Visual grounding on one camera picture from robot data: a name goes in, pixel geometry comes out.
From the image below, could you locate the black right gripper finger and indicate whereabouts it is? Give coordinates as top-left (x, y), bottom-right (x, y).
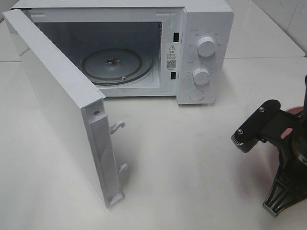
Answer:
top-left (263, 167), bottom-right (307, 217)

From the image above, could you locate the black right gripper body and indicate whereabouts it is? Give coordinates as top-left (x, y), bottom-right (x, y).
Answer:
top-left (261, 112), bottom-right (307, 168)

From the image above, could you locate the pink round plate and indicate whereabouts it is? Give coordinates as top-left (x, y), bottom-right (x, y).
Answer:
top-left (280, 106), bottom-right (303, 139)

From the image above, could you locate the round white door release button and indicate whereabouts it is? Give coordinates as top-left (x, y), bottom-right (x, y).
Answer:
top-left (189, 90), bottom-right (204, 102)

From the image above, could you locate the white microwave door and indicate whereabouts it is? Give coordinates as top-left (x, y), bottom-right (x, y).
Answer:
top-left (4, 9), bottom-right (126, 207)

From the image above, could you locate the white lower microwave knob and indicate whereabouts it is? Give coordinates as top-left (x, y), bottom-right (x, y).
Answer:
top-left (192, 68), bottom-right (210, 85)

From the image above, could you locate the white microwave knob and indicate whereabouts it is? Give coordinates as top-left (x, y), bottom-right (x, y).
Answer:
top-left (197, 35), bottom-right (216, 57)
top-left (192, 68), bottom-right (210, 85)

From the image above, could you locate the white upper microwave knob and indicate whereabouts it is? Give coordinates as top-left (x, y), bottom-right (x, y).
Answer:
top-left (197, 35), bottom-right (216, 57)

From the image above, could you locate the white microwave oven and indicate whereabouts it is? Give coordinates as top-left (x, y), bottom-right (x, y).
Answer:
top-left (9, 0), bottom-right (234, 104)

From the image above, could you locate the white warning label sticker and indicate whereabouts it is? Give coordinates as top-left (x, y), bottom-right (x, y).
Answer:
top-left (165, 43), bottom-right (179, 70)

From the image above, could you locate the glass microwave turntable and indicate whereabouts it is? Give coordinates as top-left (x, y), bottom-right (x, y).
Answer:
top-left (82, 48), bottom-right (154, 86)

